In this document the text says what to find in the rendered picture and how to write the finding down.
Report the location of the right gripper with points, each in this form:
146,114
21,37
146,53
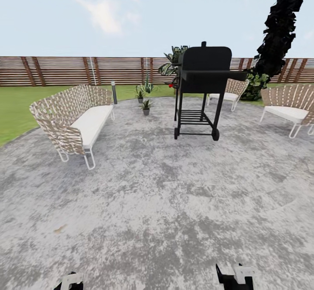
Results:
231,284

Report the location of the pot plant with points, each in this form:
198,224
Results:
140,97
146,107

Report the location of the tree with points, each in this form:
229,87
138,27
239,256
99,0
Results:
279,37

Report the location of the charcoal grill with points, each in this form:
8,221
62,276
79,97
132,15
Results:
204,70

